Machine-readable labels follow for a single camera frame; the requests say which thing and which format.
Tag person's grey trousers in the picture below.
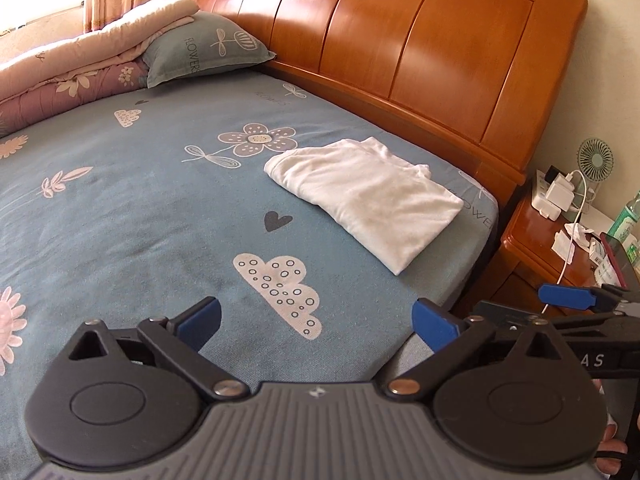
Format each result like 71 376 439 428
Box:
372 332 441 392

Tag wooden nightstand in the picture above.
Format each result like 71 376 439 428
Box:
465 195 640 321

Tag person's right hand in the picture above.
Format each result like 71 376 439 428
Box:
592 379 629 479

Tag green floral pillow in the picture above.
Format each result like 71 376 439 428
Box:
140 10 277 90

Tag white charger plug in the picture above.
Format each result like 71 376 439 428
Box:
545 175 577 213

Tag white charging cable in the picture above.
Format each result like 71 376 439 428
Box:
542 170 590 313

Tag small green object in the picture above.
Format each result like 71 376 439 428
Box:
609 195 640 271

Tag small white packet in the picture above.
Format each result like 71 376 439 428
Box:
587 240 621 287

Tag white printed sweatshirt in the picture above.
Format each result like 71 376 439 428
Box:
264 136 465 276

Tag white power strip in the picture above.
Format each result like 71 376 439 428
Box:
531 169 598 222

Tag pink floral folded quilt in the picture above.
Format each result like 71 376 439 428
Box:
0 0 201 136

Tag crumpled white paper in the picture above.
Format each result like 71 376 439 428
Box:
552 224 597 263

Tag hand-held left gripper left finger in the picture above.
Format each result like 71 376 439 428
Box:
67 296 250 402

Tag dark red phone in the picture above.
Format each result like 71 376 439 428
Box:
599 232 640 291

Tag wooden headboard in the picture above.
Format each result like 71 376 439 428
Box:
190 0 588 213

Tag small grey fan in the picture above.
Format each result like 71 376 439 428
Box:
576 137 615 198

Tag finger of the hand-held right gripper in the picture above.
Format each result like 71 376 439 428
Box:
538 283 640 317
472 300 626 333

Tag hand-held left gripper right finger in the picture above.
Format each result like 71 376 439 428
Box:
382 298 565 402

